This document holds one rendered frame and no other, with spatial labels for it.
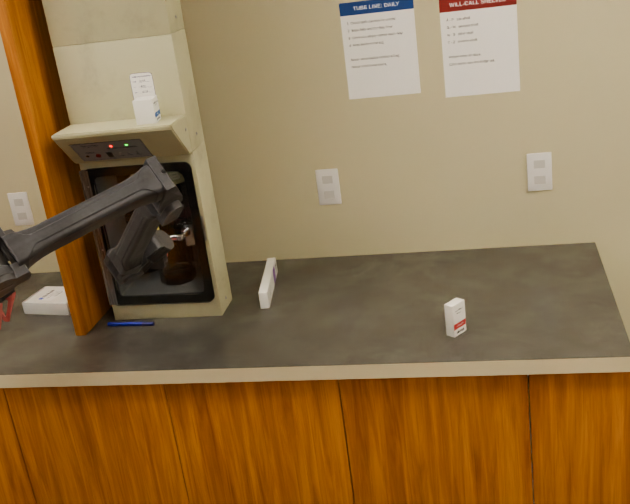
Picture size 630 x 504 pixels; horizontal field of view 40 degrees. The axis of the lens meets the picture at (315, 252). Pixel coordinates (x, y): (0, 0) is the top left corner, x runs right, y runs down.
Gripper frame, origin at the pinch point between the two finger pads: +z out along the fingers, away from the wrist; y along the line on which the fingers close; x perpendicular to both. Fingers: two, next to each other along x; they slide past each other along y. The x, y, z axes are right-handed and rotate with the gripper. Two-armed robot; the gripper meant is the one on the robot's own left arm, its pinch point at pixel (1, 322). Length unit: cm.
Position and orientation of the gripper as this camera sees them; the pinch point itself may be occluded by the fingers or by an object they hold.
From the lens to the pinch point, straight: 229.1
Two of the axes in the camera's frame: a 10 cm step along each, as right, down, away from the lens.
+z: 1.4, 9.2, 3.6
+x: -9.8, 0.6, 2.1
